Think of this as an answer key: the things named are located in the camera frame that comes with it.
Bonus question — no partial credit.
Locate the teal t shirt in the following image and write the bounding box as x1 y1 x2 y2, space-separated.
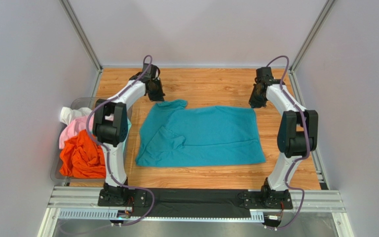
135 99 266 168

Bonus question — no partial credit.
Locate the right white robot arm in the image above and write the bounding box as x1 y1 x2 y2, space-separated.
249 67 318 209

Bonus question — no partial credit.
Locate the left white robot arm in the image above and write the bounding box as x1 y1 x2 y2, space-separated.
92 63 165 207

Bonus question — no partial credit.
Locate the mint green t shirt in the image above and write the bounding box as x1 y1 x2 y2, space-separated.
126 119 132 138

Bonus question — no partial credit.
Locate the clear plastic bin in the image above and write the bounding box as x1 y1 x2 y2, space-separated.
50 97 106 184

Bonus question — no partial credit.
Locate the pink t shirt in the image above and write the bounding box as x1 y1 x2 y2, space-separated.
59 116 88 150

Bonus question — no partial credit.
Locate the white t shirt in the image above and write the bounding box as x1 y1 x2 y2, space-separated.
59 107 92 125

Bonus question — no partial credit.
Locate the orange t shirt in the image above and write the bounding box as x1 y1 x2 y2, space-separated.
59 130 106 179

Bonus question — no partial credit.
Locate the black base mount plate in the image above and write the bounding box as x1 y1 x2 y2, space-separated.
109 188 293 218

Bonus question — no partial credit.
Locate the aluminium front frame rail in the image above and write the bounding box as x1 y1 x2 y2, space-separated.
38 186 353 237

